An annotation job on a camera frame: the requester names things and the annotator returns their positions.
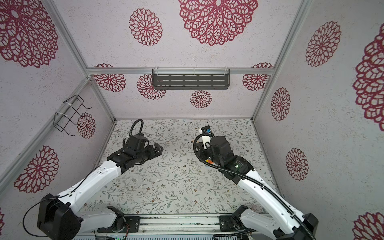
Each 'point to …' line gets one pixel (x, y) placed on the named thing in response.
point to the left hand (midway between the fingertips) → (157, 153)
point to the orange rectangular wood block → (209, 161)
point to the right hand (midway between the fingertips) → (198, 141)
